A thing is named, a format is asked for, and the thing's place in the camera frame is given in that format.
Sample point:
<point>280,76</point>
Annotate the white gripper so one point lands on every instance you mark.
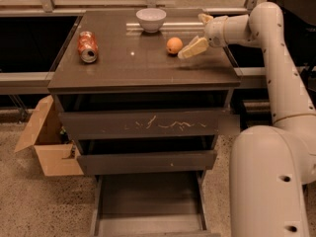
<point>215,32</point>

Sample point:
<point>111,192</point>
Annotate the orange fruit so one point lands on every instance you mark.
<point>174,45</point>

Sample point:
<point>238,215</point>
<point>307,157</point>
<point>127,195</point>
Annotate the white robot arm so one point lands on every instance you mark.
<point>269,165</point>

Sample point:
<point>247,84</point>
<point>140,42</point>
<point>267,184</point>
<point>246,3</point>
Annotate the grey drawer cabinet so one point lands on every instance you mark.
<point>133,61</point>

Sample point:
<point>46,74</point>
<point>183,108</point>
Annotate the grey top drawer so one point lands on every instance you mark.
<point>141,115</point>

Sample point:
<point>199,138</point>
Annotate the grey drawer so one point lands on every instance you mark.
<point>147,155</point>
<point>141,115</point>
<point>150,205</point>

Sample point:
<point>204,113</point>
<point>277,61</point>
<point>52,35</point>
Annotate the grey middle drawer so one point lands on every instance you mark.
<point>147,155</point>

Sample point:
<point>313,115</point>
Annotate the grey bottom drawer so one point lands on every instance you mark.
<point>150,205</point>

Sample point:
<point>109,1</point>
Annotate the white bowl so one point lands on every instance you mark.
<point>151,20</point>

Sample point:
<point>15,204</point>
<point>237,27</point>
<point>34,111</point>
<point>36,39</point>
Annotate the black office chair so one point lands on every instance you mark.
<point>298,12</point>

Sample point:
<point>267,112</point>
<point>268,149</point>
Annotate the red soda can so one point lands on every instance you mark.
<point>87,47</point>

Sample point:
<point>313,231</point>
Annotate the metal window railing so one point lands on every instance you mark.
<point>148,4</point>

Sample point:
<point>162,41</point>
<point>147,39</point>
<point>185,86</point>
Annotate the brown cardboard box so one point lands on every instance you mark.
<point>57,155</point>

